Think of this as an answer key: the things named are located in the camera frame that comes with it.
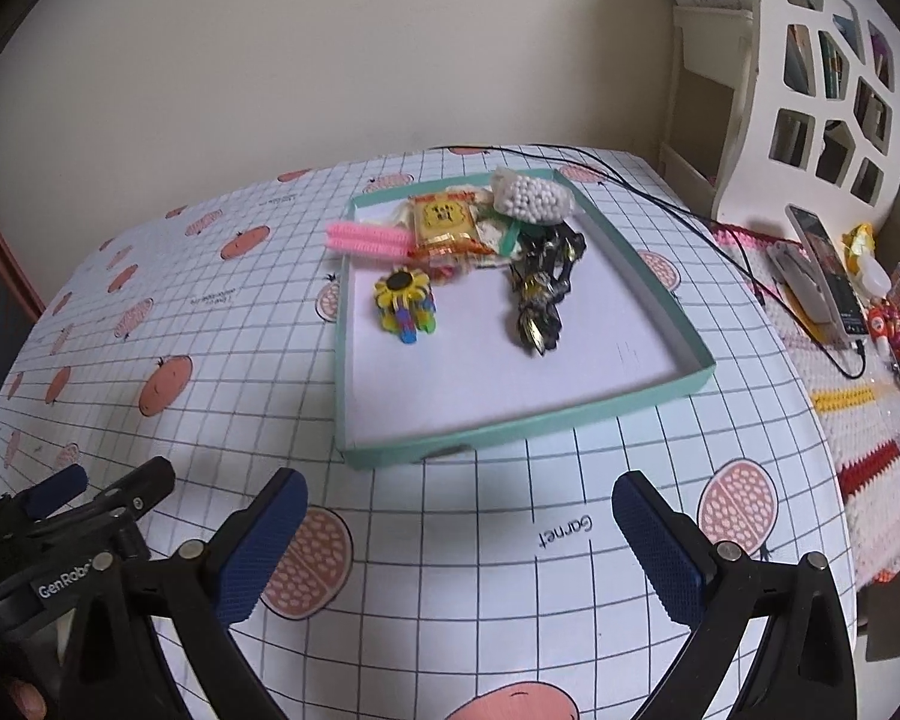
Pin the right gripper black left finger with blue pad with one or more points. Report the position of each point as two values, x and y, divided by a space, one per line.
207 586

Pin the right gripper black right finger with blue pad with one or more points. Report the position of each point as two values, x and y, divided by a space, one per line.
803 667

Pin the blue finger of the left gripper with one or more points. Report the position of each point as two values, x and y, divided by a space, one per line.
24 509

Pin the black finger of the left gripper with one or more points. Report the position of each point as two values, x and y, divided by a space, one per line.
70 624

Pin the colourful sunflower clip toy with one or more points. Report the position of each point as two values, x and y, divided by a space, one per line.
406 304

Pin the pink hair clip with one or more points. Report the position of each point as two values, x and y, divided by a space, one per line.
371 241

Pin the yellow snack packet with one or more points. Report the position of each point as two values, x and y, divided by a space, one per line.
444 227

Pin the black gold action figure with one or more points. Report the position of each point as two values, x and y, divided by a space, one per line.
538 320

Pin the green translucent hair clip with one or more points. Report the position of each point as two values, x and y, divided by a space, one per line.
511 238

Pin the bag of white beads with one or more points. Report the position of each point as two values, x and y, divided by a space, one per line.
530 200

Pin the cream lace scrunchie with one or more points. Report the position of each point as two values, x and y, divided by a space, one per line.
491 225

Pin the black toy car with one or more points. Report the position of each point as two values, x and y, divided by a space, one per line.
551 250

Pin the person's hand below gripper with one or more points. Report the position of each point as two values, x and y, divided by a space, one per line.
28 700

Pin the pink crocheted mat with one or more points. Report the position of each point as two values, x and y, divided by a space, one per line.
857 402

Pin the pomegranate grid tablecloth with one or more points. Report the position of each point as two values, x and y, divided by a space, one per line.
207 336

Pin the teal rimmed white box lid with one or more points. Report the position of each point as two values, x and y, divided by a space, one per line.
625 345

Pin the small red trinkets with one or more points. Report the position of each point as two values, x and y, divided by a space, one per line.
878 290

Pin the smartphone on mat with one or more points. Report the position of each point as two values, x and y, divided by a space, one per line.
838 293

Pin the white stapler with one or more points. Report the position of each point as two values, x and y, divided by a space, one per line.
803 291

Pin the white desktop organizer shelf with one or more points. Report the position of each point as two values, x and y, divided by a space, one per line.
784 102

